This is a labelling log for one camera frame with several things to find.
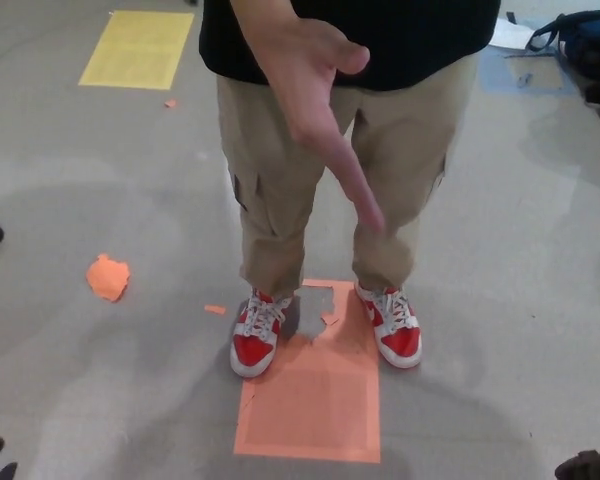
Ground person's right hand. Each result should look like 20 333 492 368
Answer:
231 2 387 234

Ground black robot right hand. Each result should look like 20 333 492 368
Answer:
554 448 600 480

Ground khaki cargo pants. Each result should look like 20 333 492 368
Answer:
215 52 481 299

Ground black t-shirt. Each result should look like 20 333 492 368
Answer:
198 0 502 93

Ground yellow paper floor sheet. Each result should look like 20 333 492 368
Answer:
78 10 196 92

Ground white paper sheet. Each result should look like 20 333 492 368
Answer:
488 17 537 51

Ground crumpled orange paper piece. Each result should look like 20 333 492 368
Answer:
85 253 132 303

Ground red white left sneaker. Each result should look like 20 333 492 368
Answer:
353 280 423 370

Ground red white sneaker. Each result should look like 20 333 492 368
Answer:
353 280 423 370
229 288 294 379

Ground blue paper floor sheet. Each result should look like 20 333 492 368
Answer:
479 48 580 97

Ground red white right sneaker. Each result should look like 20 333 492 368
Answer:
229 288 294 379

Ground orange paper floor sheet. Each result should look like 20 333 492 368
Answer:
233 278 382 464

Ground blue backpack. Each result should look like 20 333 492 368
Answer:
524 10 600 86

